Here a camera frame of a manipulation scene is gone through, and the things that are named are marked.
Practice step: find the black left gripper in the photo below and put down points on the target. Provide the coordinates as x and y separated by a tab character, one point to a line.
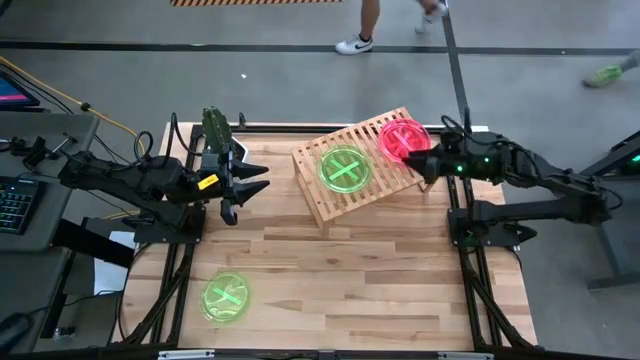
228	200

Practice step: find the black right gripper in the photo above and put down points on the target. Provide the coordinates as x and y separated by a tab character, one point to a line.
455	162

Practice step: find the pink translucent plastic plate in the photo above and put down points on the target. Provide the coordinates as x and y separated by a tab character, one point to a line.
395	132

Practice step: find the green translucent plastic plate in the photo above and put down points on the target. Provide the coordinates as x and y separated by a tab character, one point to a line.
225	297
345	170

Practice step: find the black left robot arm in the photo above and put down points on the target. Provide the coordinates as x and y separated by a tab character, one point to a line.
145	185

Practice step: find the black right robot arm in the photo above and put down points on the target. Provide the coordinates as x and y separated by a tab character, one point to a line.
550	195

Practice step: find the wooden slatted shelf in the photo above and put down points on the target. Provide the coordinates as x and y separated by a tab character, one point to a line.
330	205

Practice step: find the white faceted plant pot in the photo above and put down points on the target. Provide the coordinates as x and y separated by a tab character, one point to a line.
240	150

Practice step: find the green artificial cactus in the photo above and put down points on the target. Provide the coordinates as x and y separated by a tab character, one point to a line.
216	127

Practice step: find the grey side desk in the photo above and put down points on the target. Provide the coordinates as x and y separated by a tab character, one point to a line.
50	225

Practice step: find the black stand legs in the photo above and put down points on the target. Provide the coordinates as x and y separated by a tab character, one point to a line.
612	240

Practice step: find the black clamp device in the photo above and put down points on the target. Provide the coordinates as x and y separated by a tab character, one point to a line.
35	150

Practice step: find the black backlit keyboard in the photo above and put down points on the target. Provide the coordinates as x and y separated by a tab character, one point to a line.
15	205

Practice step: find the monitor with pink screen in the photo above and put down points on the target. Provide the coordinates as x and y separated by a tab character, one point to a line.
12	92

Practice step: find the black computer mouse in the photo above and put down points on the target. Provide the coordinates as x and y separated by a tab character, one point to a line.
11	330

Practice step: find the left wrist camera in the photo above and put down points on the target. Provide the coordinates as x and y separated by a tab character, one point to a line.
210	162

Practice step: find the black metal table frame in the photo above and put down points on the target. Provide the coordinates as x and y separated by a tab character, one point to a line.
477	280

